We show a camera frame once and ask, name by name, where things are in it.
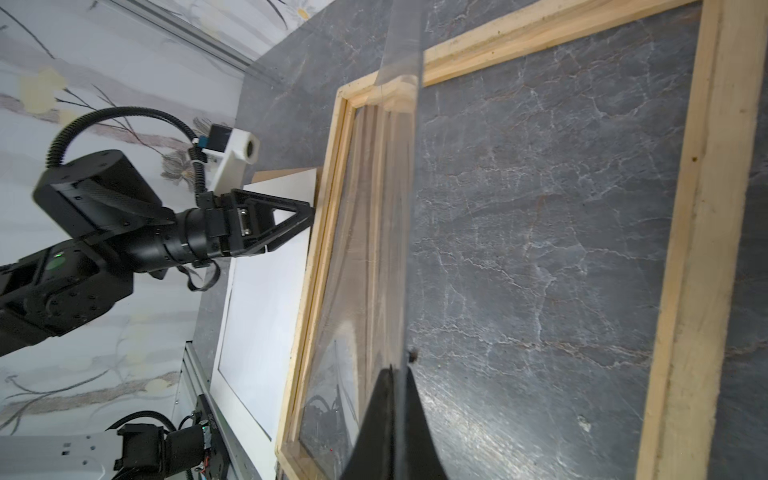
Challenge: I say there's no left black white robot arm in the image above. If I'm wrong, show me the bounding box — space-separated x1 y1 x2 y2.
1 150 315 479

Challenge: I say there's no brown frame backing board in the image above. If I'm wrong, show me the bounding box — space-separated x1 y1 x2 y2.
251 168 322 184

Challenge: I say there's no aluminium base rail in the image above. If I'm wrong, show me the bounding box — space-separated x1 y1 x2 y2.
171 342 260 479

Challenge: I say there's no left corner aluminium post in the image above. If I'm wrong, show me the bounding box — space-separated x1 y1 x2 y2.
114 1 290 83

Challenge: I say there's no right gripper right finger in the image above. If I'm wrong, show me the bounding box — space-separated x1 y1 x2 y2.
395 366 448 479

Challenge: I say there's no white mat photo sheet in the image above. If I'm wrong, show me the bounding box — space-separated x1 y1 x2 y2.
208 168 319 480

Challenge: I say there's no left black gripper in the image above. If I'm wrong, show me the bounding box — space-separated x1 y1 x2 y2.
119 189 315 270

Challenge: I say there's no left black corrugated cable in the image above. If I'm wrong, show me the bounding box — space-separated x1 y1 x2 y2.
46 106 208 205

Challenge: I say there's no clear acrylic sheet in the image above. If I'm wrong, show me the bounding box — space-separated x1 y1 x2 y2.
288 1 424 479

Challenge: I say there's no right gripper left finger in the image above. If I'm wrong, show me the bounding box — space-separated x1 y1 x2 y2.
340 368 395 480

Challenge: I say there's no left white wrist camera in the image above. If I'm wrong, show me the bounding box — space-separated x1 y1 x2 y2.
199 124 260 195

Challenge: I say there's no wooden picture frame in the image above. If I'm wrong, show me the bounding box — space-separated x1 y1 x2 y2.
276 1 767 479

